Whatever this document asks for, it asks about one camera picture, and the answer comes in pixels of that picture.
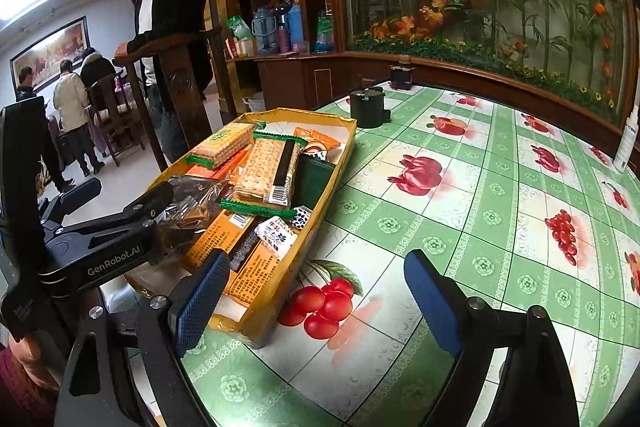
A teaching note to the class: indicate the clear bag of brown pastries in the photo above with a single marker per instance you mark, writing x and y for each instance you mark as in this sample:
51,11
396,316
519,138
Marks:
195,207

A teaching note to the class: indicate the wooden shelf cabinet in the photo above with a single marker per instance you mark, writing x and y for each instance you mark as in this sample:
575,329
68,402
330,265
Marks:
310,77

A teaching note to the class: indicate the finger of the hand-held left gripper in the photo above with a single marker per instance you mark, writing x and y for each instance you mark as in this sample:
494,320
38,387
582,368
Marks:
75,199
150,202

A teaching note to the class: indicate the green label cracker packet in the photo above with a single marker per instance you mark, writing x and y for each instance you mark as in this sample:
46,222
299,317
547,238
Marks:
220,147

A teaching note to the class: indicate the orange round logo packet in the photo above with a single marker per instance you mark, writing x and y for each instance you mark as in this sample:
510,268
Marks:
320,142

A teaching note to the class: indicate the small black jar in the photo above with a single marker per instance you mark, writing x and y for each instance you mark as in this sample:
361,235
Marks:
400,76

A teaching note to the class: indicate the person's left forearm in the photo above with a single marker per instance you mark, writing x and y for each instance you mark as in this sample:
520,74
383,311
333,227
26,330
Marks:
20,387

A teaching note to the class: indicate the carved wooden chair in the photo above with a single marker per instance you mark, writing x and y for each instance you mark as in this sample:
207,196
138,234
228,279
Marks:
180,77

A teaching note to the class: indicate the white spray bottle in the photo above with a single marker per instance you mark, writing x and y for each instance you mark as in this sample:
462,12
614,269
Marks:
627,142

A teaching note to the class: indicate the black white spotted candy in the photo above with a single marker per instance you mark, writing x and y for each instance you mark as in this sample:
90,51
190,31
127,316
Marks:
301,218

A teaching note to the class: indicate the green fruit print tablecloth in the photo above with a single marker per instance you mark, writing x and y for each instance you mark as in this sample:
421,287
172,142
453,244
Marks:
450,217

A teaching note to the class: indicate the pink bottle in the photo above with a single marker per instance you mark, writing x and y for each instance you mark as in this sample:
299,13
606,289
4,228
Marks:
283,39

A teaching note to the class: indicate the large orange snack packet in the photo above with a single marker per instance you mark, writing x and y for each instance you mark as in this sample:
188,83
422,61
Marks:
255,277
220,239

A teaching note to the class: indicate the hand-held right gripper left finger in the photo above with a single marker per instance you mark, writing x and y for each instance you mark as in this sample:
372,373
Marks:
200,302

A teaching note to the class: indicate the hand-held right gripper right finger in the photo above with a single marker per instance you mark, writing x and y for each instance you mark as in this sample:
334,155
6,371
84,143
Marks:
432,302

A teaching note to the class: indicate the long orange snack packet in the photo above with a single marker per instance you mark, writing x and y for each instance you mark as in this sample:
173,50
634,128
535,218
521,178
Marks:
220,169

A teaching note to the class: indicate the dark green snack packet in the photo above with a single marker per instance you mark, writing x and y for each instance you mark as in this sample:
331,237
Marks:
312,182

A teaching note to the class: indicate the white milk candy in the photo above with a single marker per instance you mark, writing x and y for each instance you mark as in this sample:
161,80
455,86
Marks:
275,237

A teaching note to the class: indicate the grey kettle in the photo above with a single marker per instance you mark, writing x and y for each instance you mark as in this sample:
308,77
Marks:
263,31

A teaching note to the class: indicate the blue thermos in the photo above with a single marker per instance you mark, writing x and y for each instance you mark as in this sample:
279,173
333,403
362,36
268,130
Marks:
295,27

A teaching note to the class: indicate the white bin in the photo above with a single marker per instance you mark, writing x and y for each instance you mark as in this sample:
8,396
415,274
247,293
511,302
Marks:
255,103

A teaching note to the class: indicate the black round container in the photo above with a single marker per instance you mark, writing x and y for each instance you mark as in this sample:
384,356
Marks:
367,107

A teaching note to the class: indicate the yellow cardboard tray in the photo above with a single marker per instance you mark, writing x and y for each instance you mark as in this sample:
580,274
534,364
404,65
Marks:
265,327

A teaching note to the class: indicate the framed wall painting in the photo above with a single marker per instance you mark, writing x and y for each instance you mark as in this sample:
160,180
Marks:
50,47

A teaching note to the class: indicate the green plastic bag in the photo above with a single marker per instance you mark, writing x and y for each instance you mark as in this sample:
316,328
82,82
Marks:
239,28

